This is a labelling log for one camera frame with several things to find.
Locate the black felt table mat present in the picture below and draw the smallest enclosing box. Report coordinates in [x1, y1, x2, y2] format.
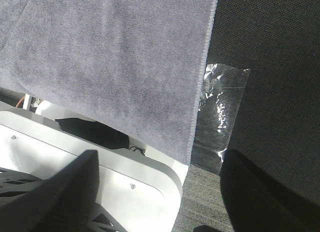
[206, 0, 320, 203]

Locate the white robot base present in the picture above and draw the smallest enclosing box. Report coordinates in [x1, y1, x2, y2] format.
[0, 101, 188, 231]

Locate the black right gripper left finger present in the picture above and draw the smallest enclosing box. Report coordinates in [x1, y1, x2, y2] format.
[0, 150, 99, 231]

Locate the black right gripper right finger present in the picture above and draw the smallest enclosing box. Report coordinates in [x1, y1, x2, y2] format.
[220, 150, 320, 231]

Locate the grey-purple towel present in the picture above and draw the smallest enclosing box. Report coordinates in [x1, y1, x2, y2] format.
[0, 0, 218, 165]

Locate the right clear tape strip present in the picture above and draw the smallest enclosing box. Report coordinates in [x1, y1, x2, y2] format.
[191, 64, 250, 174]

